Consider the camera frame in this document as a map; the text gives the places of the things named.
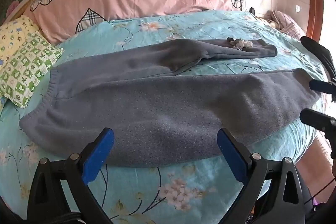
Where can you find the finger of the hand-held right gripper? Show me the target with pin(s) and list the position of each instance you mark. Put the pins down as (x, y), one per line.
(315, 119)
(320, 86)

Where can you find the grey-blue fleece pants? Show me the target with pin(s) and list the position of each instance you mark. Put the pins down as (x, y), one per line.
(157, 108)

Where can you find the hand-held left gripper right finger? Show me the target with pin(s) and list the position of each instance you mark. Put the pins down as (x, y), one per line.
(231, 154)

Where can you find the teal floral bed sheet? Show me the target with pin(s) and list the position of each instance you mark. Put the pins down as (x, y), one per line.
(183, 187)

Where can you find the pink striped cloth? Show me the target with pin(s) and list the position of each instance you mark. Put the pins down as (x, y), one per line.
(287, 23)

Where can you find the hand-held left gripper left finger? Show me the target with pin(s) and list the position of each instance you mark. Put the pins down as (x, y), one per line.
(97, 153)

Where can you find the small yellow green patterned pillow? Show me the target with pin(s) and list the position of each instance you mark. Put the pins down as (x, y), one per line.
(25, 61)

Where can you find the small black object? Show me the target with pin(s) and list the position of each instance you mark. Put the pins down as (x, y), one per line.
(252, 10)

